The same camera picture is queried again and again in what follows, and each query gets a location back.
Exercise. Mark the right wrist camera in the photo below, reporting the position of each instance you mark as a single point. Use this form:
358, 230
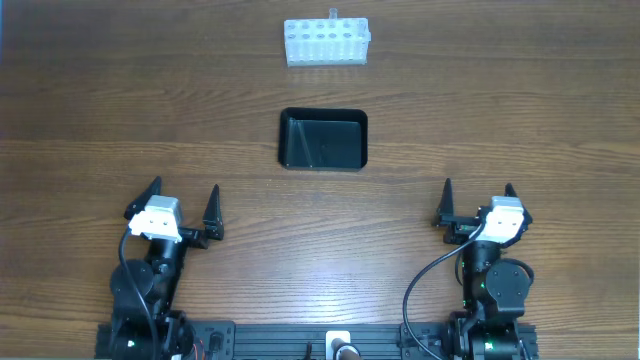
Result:
504, 220

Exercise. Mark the clear test tube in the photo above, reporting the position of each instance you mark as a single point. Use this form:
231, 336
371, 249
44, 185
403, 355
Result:
333, 13

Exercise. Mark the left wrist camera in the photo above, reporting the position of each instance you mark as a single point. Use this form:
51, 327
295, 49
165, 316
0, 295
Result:
157, 220

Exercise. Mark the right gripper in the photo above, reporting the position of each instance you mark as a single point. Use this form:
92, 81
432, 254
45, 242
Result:
462, 227

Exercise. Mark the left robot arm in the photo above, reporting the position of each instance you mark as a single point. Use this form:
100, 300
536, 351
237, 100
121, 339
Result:
150, 280

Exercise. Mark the white test tube rack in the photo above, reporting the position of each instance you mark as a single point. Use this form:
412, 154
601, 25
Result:
325, 50

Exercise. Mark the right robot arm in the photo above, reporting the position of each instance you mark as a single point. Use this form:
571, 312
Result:
492, 285

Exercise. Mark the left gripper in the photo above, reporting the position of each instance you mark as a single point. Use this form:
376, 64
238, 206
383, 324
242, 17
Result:
194, 238

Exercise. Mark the mounting rail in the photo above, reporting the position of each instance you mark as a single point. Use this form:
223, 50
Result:
280, 341

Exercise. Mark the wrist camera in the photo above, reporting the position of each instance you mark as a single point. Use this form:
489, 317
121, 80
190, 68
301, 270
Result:
157, 220
504, 220

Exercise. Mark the black tray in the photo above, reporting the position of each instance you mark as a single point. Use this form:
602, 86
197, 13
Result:
330, 145

